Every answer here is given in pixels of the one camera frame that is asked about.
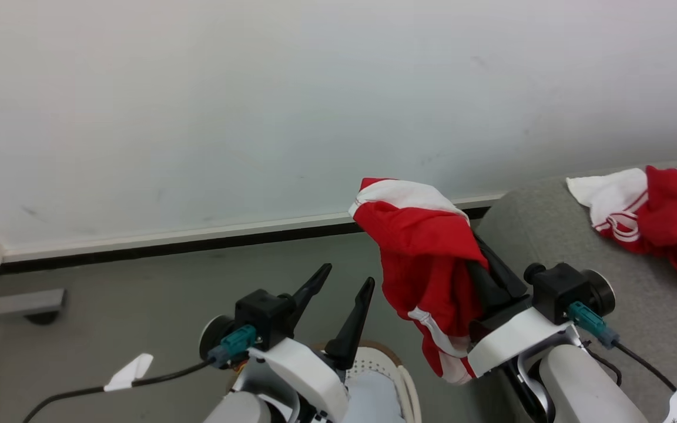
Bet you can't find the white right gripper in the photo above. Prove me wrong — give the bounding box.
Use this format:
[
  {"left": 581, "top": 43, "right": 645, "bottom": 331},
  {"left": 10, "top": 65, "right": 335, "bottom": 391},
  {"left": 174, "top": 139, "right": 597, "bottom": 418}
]
[{"left": 465, "top": 234, "right": 580, "bottom": 378}]

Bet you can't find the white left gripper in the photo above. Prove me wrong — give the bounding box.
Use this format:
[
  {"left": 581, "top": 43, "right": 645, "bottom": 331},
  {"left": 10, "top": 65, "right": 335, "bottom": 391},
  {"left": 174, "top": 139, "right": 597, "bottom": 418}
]
[{"left": 247, "top": 263, "right": 376, "bottom": 421}]

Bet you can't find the red white striped sports garment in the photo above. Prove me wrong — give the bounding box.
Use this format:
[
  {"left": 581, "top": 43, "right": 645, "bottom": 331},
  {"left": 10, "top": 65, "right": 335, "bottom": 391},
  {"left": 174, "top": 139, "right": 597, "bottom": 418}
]
[{"left": 567, "top": 166, "right": 677, "bottom": 296}]

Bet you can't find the white basket with woven rim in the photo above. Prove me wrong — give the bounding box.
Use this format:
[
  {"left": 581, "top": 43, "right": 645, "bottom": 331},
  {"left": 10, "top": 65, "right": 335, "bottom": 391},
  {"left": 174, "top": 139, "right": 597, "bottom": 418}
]
[{"left": 309, "top": 340, "right": 423, "bottom": 423}]

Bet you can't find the light blue cloth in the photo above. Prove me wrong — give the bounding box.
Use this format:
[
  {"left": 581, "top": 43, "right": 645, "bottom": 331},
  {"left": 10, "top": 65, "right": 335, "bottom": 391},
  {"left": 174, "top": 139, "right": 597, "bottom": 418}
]
[{"left": 341, "top": 370, "right": 407, "bottom": 423}]

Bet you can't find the grey fabric sofa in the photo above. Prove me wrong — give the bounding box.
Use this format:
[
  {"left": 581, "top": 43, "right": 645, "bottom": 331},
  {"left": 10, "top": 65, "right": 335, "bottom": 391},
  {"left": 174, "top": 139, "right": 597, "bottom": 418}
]
[{"left": 474, "top": 157, "right": 677, "bottom": 423}]

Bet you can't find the dark and white baseboard strip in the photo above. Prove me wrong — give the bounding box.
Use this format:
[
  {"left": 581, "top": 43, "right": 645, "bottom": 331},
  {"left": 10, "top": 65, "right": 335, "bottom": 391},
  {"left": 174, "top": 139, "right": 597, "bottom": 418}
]
[{"left": 0, "top": 194, "right": 507, "bottom": 280}]

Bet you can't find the teal right cable connector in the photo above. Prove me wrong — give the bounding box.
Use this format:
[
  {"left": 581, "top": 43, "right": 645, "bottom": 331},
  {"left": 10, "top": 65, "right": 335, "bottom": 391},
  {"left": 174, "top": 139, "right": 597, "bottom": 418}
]
[{"left": 568, "top": 301, "right": 620, "bottom": 349}]

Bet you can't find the teal cable connector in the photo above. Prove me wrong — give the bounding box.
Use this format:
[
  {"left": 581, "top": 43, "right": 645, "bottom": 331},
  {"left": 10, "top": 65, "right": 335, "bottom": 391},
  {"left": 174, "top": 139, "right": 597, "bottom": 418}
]
[
  {"left": 568, "top": 301, "right": 620, "bottom": 349},
  {"left": 208, "top": 325, "right": 257, "bottom": 366}
]

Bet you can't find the teal left cable connector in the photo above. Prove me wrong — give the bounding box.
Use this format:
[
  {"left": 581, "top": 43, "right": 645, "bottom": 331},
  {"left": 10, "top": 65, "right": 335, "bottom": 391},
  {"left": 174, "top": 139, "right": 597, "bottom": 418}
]
[{"left": 208, "top": 325, "right": 257, "bottom": 366}]

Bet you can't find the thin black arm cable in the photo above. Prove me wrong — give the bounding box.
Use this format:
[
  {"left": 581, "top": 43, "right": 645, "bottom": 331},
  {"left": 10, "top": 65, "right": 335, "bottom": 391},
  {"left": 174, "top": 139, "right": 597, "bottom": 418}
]
[{"left": 584, "top": 348, "right": 622, "bottom": 387}]

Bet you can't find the black right camera cable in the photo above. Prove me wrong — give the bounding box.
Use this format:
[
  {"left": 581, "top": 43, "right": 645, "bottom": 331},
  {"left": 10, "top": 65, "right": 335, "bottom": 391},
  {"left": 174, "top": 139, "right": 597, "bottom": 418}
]
[{"left": 612, "top": 341, "right": 677, "bottom": 423}]

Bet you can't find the black camera cable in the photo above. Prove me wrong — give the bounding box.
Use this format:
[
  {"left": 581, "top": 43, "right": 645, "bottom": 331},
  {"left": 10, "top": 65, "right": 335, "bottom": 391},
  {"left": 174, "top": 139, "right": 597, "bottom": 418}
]
[
  {"left": 21, "top": 358, "right": 216, "bottom": 423},
  {"left": 612, "top": 341, "right": 677, "bottom": 423}
]

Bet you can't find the black left camera cable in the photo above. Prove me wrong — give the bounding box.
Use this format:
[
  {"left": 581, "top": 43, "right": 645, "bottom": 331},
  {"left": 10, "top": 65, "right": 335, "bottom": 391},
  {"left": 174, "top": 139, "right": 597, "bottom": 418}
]
[{"left": 21, "top": 358, "right": 216, "bottom": 423}]

